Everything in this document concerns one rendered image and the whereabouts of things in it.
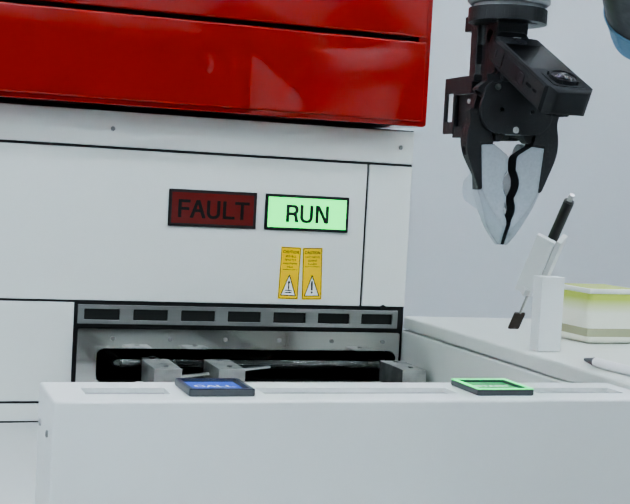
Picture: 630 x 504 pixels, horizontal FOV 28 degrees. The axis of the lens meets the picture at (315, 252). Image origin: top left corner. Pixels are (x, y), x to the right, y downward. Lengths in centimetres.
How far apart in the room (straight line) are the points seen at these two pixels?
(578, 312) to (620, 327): 5
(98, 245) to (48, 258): 6
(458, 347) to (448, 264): 182
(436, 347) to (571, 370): 34
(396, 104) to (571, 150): 192
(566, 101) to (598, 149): 255
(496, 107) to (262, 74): 55
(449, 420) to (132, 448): 27
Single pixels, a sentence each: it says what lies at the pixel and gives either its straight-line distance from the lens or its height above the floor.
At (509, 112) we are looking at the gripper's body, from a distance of 113.
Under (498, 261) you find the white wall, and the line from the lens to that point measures 347.
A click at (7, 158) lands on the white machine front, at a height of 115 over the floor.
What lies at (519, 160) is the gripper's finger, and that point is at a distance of 114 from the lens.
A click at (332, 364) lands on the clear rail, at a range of 171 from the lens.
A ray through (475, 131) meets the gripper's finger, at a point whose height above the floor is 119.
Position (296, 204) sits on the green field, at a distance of 168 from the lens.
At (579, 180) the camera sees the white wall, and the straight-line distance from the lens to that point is 358.
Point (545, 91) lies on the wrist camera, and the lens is 106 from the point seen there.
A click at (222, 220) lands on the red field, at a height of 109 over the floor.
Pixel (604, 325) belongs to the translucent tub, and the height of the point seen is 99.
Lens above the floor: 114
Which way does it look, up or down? 3 degrees down
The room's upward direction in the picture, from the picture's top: 3 degrees clockwise
